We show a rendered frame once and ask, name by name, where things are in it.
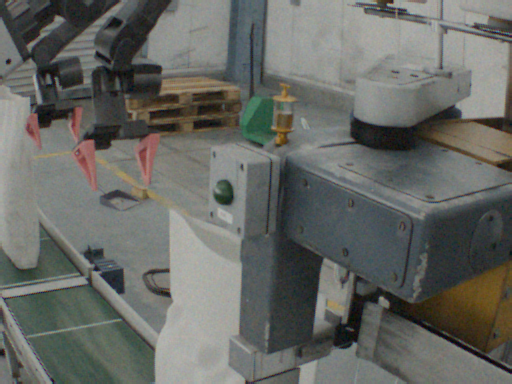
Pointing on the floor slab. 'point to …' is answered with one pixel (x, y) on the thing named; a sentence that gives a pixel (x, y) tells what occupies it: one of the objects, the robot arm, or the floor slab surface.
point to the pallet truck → (257, 109)
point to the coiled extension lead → (155, 282)
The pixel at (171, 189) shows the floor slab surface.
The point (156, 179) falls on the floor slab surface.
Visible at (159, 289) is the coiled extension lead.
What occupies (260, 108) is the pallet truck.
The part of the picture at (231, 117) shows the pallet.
